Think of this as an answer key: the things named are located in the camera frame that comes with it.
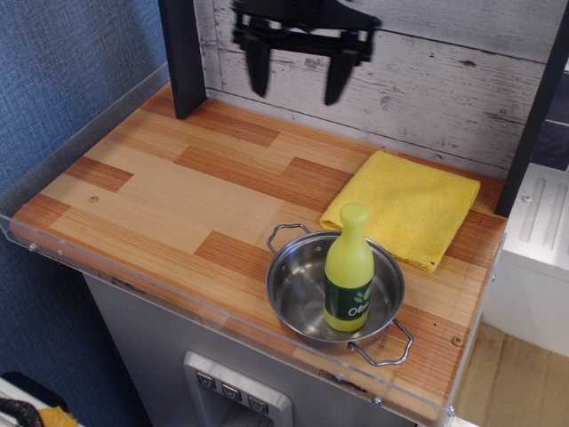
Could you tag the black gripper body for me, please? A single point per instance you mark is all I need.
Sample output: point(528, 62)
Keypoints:
point(324, 28)

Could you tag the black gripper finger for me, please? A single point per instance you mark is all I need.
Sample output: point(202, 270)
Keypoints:
point(258, 66)
point(339, 73)

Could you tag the yellow towel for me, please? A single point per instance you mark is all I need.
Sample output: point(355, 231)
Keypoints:
point(414, 210)

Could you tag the green olive oil bottle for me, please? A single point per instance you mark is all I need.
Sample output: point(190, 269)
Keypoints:
point(349, 271)

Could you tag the clear acrylic table guard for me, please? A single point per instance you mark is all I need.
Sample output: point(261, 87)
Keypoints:
point(169, 218)

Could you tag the white toy sink unit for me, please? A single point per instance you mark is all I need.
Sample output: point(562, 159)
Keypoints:
point(527, 296)

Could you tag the grey toy fridge cabinet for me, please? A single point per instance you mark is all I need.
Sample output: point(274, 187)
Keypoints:
point(188, 374)

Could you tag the yellow object bottom left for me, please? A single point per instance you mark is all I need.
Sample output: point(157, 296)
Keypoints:
point(57, 417)

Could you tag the black right frame post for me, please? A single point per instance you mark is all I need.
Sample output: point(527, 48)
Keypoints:
point(551, 76)

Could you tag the steel pot with handles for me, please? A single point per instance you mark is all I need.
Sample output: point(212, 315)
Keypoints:
point(295, 284)

